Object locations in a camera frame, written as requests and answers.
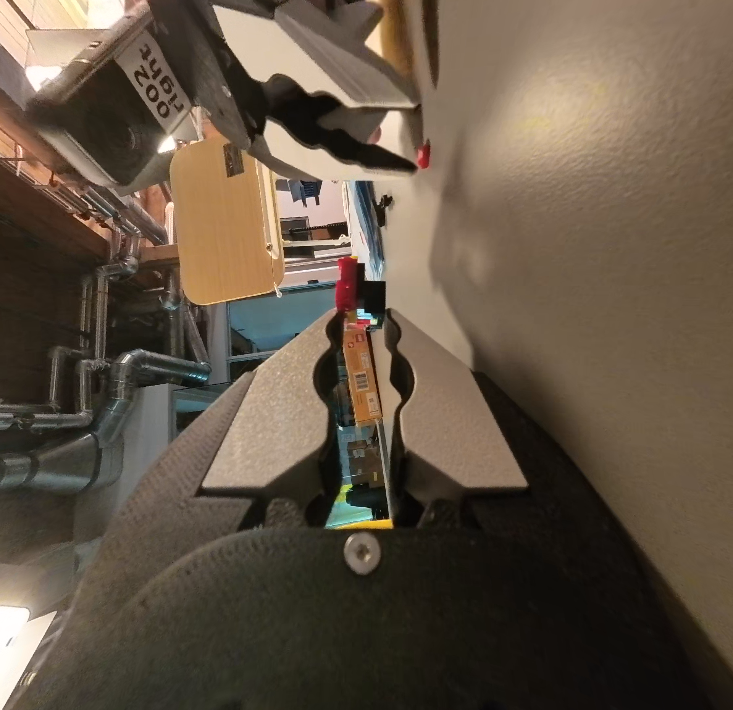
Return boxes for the pile of cardboard boxes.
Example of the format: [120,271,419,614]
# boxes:
[342,426,386,489]

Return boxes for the colourful cardboard lego box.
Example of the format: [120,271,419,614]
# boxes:
[342,325,383,426]

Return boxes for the lego instruction booklet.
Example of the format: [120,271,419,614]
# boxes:
[342,179,389,282]

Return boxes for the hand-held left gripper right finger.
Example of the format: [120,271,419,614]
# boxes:
[383,308,529,516]

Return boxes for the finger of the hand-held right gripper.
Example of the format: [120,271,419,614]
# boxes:
[249,117,419,183]
[213,3,423,115]

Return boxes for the silver ventilation ducts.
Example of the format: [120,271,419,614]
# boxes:
[0,195,214,496]

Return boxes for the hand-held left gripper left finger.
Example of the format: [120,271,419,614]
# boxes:
[200,308,344,516]

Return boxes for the red yellow lego body assembly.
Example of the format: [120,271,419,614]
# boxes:
[335,255,388,334]

